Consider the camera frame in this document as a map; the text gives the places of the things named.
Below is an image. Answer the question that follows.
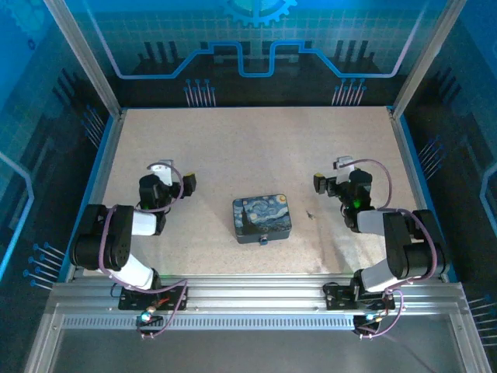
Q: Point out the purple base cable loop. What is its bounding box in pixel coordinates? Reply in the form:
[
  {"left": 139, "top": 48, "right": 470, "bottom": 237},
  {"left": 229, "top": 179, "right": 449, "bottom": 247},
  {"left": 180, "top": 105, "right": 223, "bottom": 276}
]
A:
[
  {"left": 355, "top": 289, "right": 405, "bottom": 339},
  {"left": 135, "top": 279, "right": 190, "bottom": 340}
]

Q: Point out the aluminium table side rail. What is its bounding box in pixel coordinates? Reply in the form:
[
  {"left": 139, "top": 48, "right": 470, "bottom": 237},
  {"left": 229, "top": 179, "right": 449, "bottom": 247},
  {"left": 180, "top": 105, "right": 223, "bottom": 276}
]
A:
[
  {"left": 388, "top": 106, "right": 448, "bottom": 281},
  {"left": 64, "top": 110, "right": 128, "bottom": 283}
]

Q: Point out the wide aluminium mounting rail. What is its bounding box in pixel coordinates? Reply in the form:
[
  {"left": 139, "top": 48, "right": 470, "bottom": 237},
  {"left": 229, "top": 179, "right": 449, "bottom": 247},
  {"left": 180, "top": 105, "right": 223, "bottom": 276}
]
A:
[{"left": 45, "top": 274, "right": 467, "bottom": 315}]

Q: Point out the lit cable connector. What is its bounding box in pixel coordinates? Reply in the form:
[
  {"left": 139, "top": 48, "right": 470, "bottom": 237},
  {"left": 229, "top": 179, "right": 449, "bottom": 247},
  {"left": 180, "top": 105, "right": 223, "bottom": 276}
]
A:
[
  {"left": 355, "top": 312, "right": 384, "bottom": 329},
  {"left": 135, "top": 309, "right": 164, "bottom": 327}
]

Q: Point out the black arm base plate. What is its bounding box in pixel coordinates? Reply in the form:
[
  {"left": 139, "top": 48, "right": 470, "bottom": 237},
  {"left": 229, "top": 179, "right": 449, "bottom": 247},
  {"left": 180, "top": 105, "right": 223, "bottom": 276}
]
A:
[
  {"left": 118, "top": 285, "right": 190, "bottom": 311},
  {"left": 322, "top": 282, "right": 395, "bottom": 311}
]

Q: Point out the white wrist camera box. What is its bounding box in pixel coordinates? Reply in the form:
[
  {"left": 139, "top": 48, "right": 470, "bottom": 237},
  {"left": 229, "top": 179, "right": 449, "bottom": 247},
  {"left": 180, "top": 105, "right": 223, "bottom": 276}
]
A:
[
  {"left": 334, "top": 156, "right": 355, "bottom": 186},
  {"left": 150, "top": 158, "right": 175, "bottom": 187}
]

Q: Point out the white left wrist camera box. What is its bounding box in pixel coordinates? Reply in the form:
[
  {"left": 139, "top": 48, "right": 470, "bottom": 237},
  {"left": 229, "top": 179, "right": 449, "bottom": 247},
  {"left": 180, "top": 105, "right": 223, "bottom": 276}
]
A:
[{"left": 150, "top": 158, "right": 175, "bottom": 187}]

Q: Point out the slotted grey cable duct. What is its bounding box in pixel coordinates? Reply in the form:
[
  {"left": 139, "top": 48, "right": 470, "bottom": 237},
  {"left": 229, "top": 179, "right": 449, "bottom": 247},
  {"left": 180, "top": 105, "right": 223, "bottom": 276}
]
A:
[{"left": 57, "top": 314, "right": 362, "bottom": 331}]

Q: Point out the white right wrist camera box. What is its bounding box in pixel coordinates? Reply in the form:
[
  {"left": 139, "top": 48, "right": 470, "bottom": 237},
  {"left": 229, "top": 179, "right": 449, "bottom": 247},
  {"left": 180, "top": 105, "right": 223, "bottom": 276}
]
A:
[{"left": 334, "top": 156, "right": 355, "bottom": 186}]

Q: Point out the starry night painted tin box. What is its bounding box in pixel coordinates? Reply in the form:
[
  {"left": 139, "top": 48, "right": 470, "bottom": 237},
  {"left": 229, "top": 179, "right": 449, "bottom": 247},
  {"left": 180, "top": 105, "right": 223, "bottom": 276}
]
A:
[{"left": 231, "top": 193, "right": 293, "bottom": 245}]

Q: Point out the aluminium frame post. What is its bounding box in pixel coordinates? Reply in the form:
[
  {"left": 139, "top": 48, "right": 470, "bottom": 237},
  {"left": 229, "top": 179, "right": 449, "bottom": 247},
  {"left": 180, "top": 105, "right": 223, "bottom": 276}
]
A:
[
  {"left": 391, "top": 0, "right": 467, "bottom": 117},
  {"left": 43, "top": 0, "right": 126, "bottom": 117}
]

